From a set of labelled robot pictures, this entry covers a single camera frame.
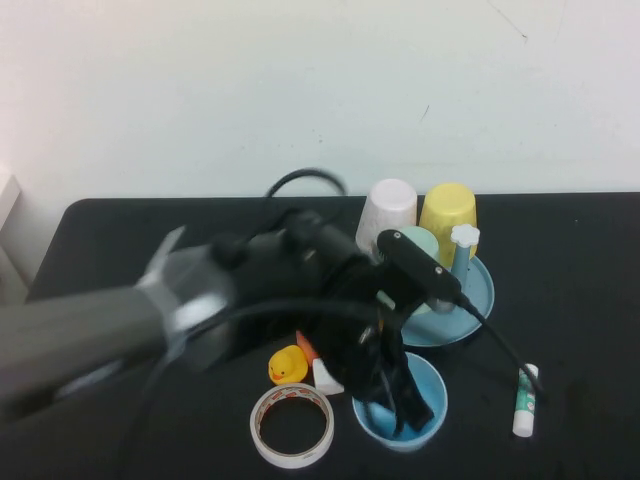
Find blue cup stand with pegs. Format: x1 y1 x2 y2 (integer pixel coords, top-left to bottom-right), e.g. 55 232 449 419
399 223 496 348

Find white adhesive tape roll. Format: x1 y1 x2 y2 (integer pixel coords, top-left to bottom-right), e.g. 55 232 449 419
248 383 335 470

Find black left camera cable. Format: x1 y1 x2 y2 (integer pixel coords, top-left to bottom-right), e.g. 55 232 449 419
457 292 549 404

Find pale green plastic cup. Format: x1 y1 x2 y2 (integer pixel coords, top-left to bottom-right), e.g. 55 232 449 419
394 225 442 316

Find orange foam cube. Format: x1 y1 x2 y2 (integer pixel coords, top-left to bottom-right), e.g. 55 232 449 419
294 329 322 362

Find light blue plastic cup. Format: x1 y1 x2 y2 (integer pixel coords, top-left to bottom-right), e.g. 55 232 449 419
351 349 447 453

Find yellow rubber duck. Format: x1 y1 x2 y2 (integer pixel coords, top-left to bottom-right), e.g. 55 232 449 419
268 344 310 386

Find pale pink plastic cup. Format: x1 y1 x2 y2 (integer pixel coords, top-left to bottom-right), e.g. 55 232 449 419
354 178 419 254

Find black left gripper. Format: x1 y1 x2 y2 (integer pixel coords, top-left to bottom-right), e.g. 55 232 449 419
309 254 435 442

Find yellow plastic cup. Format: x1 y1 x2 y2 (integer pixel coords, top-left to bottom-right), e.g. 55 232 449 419
418 182 479 262

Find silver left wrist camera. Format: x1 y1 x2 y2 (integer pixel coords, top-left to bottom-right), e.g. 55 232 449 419
376 228 464 315

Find white foam cube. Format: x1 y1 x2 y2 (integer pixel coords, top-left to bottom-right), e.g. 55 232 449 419
312 357 346 397

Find green and white glue stick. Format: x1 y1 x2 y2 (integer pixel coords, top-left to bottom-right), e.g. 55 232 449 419
512 363 542 439

